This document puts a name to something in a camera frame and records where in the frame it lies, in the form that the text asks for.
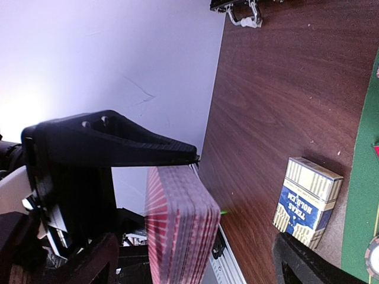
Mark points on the pink playing card deck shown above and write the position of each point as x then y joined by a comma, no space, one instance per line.
181,220

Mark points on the round green poker mat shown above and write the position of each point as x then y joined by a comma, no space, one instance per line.
361,220

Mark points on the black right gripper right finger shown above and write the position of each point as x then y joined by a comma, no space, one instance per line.
296,263

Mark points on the black poker case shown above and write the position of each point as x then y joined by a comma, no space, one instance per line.
244,13

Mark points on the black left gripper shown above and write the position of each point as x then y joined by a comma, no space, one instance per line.
69,163

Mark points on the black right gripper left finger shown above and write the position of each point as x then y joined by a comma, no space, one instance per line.
96,264

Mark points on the red triangular dealer marker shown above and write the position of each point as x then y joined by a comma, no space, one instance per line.
375,148

